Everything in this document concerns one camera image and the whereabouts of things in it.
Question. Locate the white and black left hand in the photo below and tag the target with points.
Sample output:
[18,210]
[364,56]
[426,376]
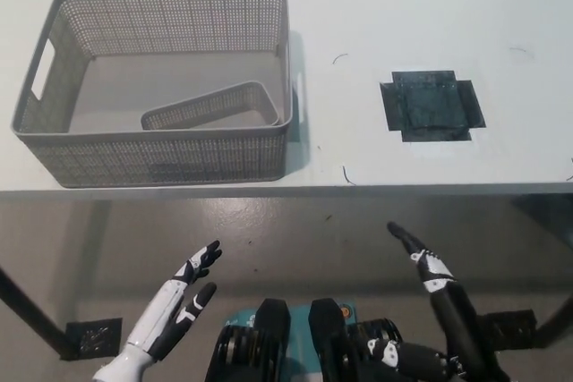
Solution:
[170,319]

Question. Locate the black and white right hand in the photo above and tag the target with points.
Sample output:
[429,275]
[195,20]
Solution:
[456,319]

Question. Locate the small grey perforated basket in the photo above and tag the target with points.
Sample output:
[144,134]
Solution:
[210,107]

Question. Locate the black tape patch on table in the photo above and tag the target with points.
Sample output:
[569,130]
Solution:
[432,107]

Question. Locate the large grey perforated basket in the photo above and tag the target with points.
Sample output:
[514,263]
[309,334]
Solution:
[112,87]

